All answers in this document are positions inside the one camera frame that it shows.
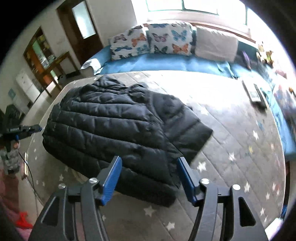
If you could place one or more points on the grey plain pillow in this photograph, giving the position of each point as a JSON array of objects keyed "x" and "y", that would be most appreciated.
[{"x": 215, "y": 45}]

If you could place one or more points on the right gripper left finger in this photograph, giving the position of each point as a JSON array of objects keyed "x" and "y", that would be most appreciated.
[{"x": 107, "y": 181}]

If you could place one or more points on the wooden display cabinet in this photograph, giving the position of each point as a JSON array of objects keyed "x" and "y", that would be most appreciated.
[{"x": 42, "y": 61}]

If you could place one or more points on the right butterfly pillow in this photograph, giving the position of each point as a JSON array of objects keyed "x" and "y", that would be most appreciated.
[{"x": 171, "y": 38}]

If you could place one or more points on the brown wooden door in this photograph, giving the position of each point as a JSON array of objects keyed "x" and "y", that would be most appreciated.
[{"x": 80, "y": 29}]

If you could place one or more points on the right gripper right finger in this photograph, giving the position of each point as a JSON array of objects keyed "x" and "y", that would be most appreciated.
[{"x": 190, "y": 181}]

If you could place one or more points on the left gloved hand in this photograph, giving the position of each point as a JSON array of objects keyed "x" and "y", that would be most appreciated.
[{"x": 11, "y": 159}]

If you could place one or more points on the butterfly pillow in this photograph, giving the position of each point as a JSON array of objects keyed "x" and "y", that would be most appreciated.
[
  {"x": 131, "y": 43},
  {"x": 171, "y": 38}
]

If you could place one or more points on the plush toy animals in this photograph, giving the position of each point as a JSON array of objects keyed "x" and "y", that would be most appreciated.
[{"x": 264, "y": 56}]

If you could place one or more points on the black puffer jacket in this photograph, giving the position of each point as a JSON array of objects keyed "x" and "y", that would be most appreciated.
[{"x": 147, "y": 129}]

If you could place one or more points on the left butterfly pillow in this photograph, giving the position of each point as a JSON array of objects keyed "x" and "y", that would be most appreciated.
[{"x": 131, "y": 43}]

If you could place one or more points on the red plastic stool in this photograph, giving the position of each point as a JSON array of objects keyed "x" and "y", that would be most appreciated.
[{"x": 22, "y": 221}]

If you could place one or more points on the pink sleeve left forearm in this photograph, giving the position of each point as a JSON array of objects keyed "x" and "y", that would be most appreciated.
[{"x": 10, "y": 210}]

